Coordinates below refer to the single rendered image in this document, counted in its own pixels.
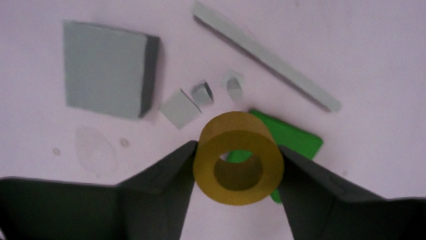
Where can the yellow round nut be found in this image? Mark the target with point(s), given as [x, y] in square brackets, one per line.
[237, 184]

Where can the grey flat bar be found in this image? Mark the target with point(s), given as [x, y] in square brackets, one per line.
[264, 52]

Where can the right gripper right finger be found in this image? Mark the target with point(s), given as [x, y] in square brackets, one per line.
[322, 205]

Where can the green flat plate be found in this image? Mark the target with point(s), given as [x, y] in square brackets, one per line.
[300, 140]

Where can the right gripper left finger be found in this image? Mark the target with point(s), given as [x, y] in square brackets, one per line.
[150, 205]

